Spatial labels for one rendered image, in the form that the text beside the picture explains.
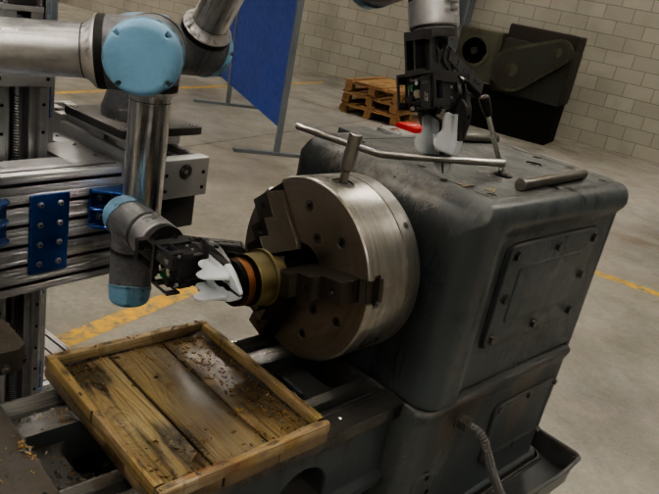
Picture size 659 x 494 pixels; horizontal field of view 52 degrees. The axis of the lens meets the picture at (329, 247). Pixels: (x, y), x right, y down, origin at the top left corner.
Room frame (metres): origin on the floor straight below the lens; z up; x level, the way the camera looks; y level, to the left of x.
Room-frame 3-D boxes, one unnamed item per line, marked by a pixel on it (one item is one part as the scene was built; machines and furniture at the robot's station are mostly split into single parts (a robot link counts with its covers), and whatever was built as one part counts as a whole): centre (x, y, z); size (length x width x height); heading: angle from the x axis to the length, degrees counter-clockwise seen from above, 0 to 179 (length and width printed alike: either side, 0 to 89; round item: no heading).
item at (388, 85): (9.39, -0.38, 0.22); 1.25 x 0.86 x 0.44; 156
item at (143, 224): (1.05, 0.29, 1.08); 0.08 x 0.05 x 0.08; 136
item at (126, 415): (0.90, 0.18, 0.89); 0.36 x 0.30 x 0.04; 47
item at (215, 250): (0.96, 0.18, 1.10); 0.09 x 0.02 x 0.05; 46
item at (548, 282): (1.39, -0.25, 1.06); 0.59 x 0.48 x 0.39; 137
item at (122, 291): (1.12, 0.35, 0.98); 0.11 x 0.08 x 0.11; 13
